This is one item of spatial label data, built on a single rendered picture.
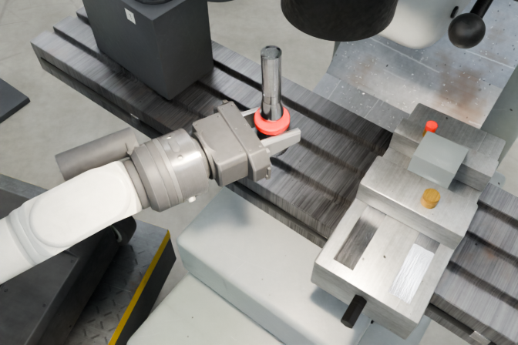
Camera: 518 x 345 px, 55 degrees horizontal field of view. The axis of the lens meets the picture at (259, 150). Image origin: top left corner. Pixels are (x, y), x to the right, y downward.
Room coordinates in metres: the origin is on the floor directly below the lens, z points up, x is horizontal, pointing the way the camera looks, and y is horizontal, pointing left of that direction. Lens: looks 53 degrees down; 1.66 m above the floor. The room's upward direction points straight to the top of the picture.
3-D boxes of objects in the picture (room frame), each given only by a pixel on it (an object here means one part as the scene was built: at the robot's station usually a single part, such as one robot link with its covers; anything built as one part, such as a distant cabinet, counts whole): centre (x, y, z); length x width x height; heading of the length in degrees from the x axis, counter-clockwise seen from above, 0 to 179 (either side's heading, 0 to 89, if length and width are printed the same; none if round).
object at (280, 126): (0.43, -0.02, 1.16); 0.05 x 0.05 x 0.01
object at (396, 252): (0.39, -0.23, 1.02); 0.35 x 0.15 x 0.11; 146
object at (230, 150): (0.39, 0.07, 1.14); 0.13 x 0.12 x 0.10; 28
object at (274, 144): (0.40, -0.03, 1.14); 0.06 x 0.02 x 0.03; 118
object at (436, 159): (0.41, -0.25, 1.08); 0.06 x 0.05 x 0.06; 56
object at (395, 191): (0.37, -0.22, 1.06); 0.15 x 0.06 x 0.04; 56
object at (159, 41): (0.76, 0.21, 1.07); 0.22 x 0.12 x 0.20; 48
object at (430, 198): (0.35, -0.23, 1.08); 0.02 x 0.02 x 0.02
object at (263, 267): (0.50, -0.14, 0.83); 0.50 x 0.35 x 0.12; 143
